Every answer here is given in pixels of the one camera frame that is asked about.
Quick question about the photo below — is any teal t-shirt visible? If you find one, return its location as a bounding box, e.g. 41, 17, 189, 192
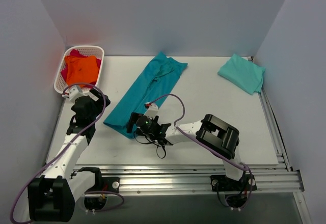
103, 52, 188, 138

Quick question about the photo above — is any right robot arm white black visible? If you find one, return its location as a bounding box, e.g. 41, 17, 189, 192
126, 113, 248, 190

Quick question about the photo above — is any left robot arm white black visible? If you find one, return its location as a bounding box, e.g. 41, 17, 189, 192
28, 89, 110, 222

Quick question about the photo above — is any white perforated plastic basket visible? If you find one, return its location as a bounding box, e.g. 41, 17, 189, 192
54, 45, 104, 94

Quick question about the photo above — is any orange t-shirt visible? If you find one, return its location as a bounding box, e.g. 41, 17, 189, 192
65, 55, 99, 85

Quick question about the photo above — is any magenta t-shirt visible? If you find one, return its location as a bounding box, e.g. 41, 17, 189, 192
61, 49, 101, 85

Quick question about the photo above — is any folded mint green t-shirt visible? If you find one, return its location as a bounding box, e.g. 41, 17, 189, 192
217, 54, 265, 95

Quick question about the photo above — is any black thin cable loop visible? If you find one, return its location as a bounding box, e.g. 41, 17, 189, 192
133, 129, 168, 159

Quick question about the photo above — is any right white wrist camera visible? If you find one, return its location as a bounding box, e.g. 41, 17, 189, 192
144, 102, 159, 119

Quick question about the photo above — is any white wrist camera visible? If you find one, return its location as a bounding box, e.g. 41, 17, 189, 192
144, 102, 159, 119
62, 86, 98, 103

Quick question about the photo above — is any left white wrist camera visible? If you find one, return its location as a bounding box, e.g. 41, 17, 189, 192
62, 86, 98, 103

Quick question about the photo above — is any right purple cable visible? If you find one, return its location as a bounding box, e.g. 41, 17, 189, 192
150, 94, 253, 208

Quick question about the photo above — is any aluminium front rail frame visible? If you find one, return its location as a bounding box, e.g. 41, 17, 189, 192
71, 163, 305, 198

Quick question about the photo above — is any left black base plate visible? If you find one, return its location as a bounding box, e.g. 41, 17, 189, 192
86, 177, 120, 193

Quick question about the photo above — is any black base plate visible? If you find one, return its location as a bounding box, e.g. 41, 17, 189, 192
210, 174, 257, 192
86, 177, 120, 193

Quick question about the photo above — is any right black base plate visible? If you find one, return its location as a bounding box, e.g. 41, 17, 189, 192
210, 174, 257, 192

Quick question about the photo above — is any aluminium right side rail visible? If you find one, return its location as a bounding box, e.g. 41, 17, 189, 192
259, 88, 292, 171

